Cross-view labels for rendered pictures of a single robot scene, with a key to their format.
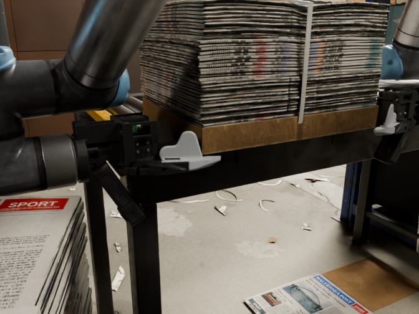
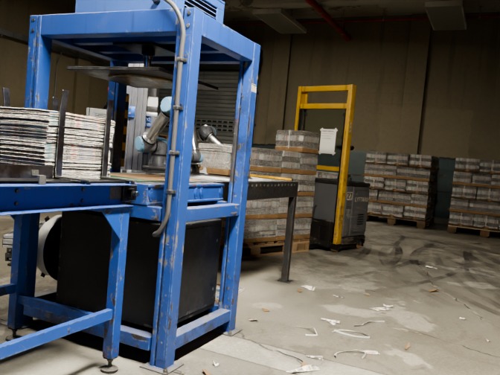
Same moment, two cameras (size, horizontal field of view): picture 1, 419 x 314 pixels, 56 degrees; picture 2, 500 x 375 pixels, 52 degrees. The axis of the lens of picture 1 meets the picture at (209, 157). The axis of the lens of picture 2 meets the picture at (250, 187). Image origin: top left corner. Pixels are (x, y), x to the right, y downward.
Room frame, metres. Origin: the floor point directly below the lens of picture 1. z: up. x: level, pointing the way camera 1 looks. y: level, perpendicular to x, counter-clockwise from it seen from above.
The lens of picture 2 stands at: (4.14, -2.41, 0.94)
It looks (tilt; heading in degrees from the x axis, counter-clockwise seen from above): 3 degrees down; 142
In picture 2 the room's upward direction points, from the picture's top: 5 degrees clockwise
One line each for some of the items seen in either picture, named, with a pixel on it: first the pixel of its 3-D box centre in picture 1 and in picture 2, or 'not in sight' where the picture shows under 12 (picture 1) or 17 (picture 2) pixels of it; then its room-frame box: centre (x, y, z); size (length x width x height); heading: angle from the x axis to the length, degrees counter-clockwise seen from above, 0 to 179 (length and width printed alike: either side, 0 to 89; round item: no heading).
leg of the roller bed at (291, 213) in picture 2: (98, 239); (289, 238); (1.12, 0.36, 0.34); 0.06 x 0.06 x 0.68; 27
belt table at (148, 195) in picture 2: not in sight; (138, 186); (1.66, -1.23, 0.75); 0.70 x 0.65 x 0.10; 117
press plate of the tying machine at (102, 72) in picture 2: not in sight; (146, 79); (1.66, -1.23, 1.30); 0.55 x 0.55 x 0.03; 27
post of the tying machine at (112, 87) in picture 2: not in sight; (111, 174); (1.14, -1.16, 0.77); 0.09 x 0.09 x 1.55; 27
